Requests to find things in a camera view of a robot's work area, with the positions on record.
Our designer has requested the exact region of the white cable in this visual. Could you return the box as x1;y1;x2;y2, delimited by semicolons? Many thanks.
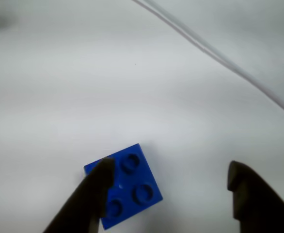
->
131;0;284;121

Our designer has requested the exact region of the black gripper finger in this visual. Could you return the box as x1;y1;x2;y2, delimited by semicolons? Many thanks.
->
43;158;116;233
227;160;284;233

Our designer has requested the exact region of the blue lego brick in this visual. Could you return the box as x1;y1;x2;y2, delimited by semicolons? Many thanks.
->
83;143;164;231

